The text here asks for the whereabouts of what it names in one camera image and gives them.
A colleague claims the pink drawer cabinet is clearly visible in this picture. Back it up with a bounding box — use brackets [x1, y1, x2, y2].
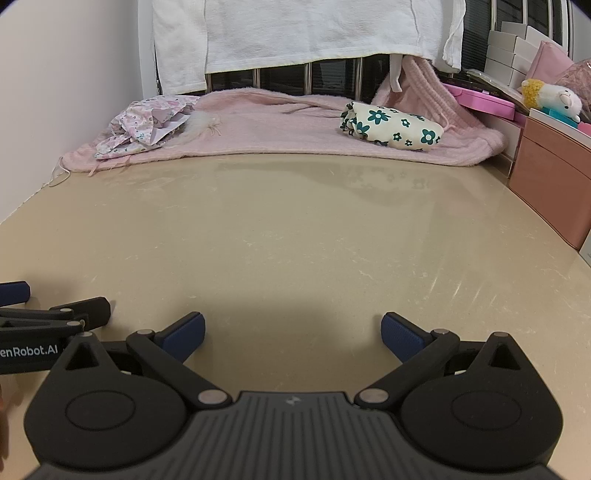
[508, 108, 591, 252]

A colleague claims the pink floral garment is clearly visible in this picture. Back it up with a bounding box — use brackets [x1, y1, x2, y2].
[95, 95, 201, 161]

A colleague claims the clear plastic strap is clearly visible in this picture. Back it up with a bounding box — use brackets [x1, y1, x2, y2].
[44, 154, 72, 188]

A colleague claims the white hanging garment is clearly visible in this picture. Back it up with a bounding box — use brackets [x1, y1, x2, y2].
[151, 0, 467, 95]

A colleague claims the pink fuzzy blanket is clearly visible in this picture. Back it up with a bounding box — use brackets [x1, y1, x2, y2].
[60, 55, 506, 178]

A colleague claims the stack of white boxes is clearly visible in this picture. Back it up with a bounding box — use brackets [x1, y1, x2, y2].
[485, 21, 575, 88]

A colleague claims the dark plastic-wrapped book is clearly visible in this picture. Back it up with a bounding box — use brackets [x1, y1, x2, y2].
[466, 68, 532, 114]

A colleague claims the teal box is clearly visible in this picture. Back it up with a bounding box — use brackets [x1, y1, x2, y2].
[542, 106, 591, 137]

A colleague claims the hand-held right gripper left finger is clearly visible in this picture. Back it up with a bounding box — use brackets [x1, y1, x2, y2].
[51, 311, 234, 411]

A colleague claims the white yellow plush toy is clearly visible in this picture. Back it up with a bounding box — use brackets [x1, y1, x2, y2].
[522, 78, 585, 123]

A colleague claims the metal window railing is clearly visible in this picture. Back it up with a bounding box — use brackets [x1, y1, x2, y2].
[205, 0, 573, 95]

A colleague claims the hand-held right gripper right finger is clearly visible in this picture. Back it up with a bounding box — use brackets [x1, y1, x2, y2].
[355, 311, 540, 411]

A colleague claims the pink pouch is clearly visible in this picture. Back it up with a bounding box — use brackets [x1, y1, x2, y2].
[526, 41, 591, 90]

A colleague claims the cream teal-flowered folded garment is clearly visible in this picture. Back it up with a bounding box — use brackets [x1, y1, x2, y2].
[340, 102, 445, 151]

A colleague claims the white fur tuft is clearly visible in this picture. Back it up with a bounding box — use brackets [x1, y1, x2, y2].
[178, 113, 222, 146]

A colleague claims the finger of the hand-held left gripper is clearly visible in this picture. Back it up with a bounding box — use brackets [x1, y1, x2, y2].
[0, 296, 112, 335]
[0, 281, 32, 308]

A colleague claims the pink flat box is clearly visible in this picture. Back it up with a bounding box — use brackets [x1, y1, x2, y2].
[443, 83, 518, 121]

